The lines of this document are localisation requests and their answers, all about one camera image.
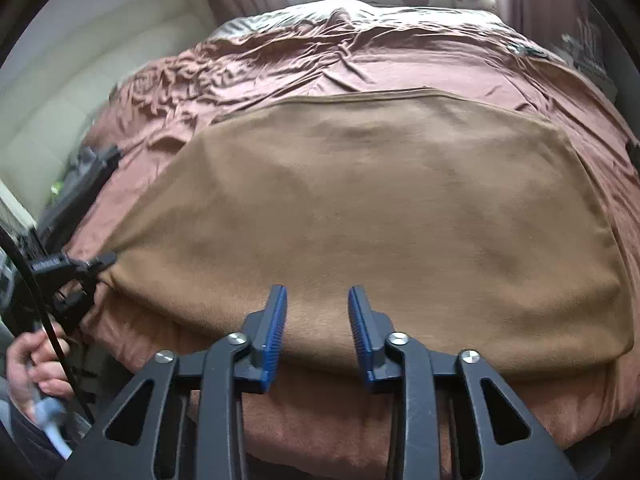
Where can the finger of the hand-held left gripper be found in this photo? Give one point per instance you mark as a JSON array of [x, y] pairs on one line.
[[100, 261]]

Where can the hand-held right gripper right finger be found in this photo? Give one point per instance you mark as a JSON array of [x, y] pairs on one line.
[[360, 340]]

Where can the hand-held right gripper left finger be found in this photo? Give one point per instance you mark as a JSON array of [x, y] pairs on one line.
[[277, 340]]

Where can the brown printed t-shirt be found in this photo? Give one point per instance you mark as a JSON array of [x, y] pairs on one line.
[[350, 200]]

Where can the folded grey clothes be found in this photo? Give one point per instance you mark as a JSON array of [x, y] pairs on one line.
[[95, 165]]

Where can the folded black clothes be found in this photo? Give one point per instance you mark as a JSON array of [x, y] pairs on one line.
[[634, 145]]

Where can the person's left hand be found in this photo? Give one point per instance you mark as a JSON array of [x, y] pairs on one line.
[[30, 370]]

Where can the green packet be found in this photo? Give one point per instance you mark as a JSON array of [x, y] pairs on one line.
[[57, 188]]

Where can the cream padded headboard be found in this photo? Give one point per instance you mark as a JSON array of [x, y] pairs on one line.
[[100, 85]]

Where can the reddish brown blanket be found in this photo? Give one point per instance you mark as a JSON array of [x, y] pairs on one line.
[[300, 70]]

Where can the pale grey pillow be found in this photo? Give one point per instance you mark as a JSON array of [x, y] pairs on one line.
[[280, 15]]

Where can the white nightstand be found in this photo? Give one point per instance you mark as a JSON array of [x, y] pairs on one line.
[[585, 55]]

